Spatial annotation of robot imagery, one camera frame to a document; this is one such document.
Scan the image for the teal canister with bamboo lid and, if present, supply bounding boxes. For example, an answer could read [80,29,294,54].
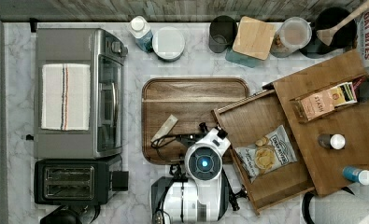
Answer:
[225,16,276,68]

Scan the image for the black packets stack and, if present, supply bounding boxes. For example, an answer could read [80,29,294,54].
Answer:
[353,77,369,103]

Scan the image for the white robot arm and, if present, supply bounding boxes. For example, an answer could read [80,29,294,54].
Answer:
[149,125,231,224]

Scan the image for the blue bottle with white cap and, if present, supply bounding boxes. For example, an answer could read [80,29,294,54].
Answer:
[342,166,369,186]

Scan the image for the wooden drawer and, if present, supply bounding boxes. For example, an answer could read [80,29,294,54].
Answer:
[213,91,315,214]

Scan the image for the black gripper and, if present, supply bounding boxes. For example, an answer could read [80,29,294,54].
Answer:
[176,122,208,147]

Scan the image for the black utensil bucket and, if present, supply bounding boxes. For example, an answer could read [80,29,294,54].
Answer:
[300,7,357,59]

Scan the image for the dark grey cup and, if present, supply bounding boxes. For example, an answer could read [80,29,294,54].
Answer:
[208,15,238,53]

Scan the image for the assorted tea bags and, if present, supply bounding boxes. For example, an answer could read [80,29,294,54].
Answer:
[300,82,357,120]

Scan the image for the white round lidded jar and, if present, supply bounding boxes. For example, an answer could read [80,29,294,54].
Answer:
[152,26,185,62]

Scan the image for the wooden spatula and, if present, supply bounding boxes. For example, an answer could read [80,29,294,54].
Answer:
[317,0,369,46]

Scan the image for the striped white dish towel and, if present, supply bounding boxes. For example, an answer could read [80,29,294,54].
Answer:
[41,63,91,131]

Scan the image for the blue white water carton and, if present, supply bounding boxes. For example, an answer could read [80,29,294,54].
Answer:
[128,16,153,52]

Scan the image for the black two-slot toaster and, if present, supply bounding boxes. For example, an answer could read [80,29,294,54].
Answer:
[34,155,129,205]

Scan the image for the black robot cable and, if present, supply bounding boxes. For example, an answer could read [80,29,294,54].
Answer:
[149,133,186,162]

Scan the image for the grey cylinder with white cap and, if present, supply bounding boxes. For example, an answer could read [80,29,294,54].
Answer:
[318,133,346,150]

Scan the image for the clear plastic lidded container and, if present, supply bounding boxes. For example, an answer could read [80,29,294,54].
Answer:
[270,17,312,58]

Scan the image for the silver toaster oven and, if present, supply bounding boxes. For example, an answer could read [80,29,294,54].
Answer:
[34,28,127,159]

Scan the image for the wooden drawer cabinet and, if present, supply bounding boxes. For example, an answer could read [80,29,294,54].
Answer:
[264,49,369,196]

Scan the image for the wooden tea bag caddy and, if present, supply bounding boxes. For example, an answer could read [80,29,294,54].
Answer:
[291,73,369,123]

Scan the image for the chips bag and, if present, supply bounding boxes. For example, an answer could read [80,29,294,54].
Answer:
[234,125,297,182]

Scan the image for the small light wooden block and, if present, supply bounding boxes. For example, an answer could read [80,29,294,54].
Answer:
[151,115,177,142]

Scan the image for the dark wooden serving tray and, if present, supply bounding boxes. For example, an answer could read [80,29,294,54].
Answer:
[142,77,249,164]

